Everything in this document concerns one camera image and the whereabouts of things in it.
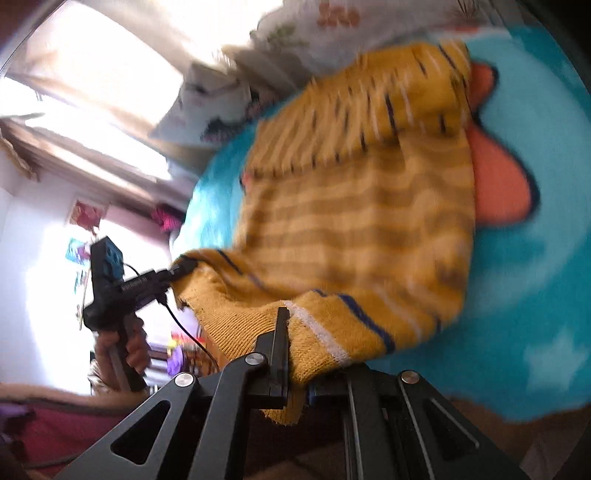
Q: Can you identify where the blue printed fleece blanket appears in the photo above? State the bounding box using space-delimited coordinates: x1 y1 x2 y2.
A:
174 23 590 424

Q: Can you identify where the colourful wall poster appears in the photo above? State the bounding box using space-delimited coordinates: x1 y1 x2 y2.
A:
65 199 108 296

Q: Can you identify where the dark red cloth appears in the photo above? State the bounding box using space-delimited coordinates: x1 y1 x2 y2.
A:
0 392 139 480

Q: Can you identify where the yellow striped knit sweater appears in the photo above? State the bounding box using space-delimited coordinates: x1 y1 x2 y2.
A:
177 40 477 426

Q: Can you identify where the person's left hand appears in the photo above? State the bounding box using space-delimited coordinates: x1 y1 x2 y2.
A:
93 324 152 391

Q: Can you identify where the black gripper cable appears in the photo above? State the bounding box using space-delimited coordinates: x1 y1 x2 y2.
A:
124 263 221 376

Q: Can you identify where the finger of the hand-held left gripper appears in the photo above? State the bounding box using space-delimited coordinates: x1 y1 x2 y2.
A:
167 258 200 280

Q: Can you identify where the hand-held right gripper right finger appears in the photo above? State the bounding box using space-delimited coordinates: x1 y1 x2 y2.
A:
308 364 532 480

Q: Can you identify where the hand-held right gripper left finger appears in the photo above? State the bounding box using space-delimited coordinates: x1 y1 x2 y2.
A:
54 306 291 480

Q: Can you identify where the beige window curtain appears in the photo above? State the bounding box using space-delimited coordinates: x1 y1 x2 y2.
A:
0 0 287 185

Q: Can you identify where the white floral printed pillow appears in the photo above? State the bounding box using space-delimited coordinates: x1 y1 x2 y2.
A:
148 0 513 147

